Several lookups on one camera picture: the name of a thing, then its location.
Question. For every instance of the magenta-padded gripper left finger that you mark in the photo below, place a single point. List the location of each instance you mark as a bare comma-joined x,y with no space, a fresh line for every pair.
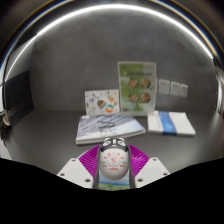
75,171

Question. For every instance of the small white colourful-print card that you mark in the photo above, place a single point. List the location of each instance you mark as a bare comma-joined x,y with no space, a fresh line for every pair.
101,102

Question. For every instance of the green food-print standing poster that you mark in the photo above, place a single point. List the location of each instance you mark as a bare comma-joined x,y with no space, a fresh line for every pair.
137,88

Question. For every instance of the white wall socket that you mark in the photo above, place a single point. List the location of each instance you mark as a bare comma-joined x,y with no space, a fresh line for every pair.
175,88
163,86
184,90

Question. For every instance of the grey-blue flat book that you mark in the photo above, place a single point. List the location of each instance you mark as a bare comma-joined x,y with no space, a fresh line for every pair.
106,128

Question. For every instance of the white panda-print computer mouse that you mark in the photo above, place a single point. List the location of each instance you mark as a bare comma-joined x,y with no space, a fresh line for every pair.
114,160

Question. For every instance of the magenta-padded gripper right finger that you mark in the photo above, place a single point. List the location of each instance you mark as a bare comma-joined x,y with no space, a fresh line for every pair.
151,171

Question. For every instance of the white book with blue band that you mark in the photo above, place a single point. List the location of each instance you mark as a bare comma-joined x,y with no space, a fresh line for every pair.
171,123

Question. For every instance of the black flat panel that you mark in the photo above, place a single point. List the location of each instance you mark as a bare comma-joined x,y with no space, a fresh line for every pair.
18,100

